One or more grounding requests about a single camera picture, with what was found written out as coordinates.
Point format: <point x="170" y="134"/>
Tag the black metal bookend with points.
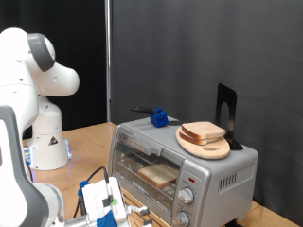
<point x="230" y="94"/>

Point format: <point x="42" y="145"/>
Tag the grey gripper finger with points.
<point x="147" y="223"/>
<point x="139" y="209"/>

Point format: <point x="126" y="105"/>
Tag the dark grey backdrop curtain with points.
<point x="205" y="47"/>

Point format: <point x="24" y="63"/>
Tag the glass oven door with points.
<point x="148" y="148"/>

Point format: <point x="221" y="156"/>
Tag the vertical metal pole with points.
<point x="108" y="63"/>

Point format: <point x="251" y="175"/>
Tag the silver toaster oven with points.
<point x="205" y="173"/>

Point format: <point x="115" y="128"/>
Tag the oval wooden cutting board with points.
<point x="208" y="151"/>

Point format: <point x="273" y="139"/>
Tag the metal spatula with blue block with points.
<point x="159" y="117"/>

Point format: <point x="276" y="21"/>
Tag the white bread slice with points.
<point x="157" y="175"/>
<point x="194" y="141"/>
<point x="202" y="129"/>

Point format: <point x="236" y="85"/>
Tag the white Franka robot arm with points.
<point x="19" y="94"/>

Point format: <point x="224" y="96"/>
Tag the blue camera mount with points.
<point x="106" y="219"/>

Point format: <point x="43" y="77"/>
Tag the black backdrop curtain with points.
<point x="88" y="47"/>

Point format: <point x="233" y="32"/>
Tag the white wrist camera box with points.
<point x="98" y="192"/>

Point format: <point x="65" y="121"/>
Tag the silver oven knob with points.
<point x="182" y="219"/>
<point x="185" y="195"/>

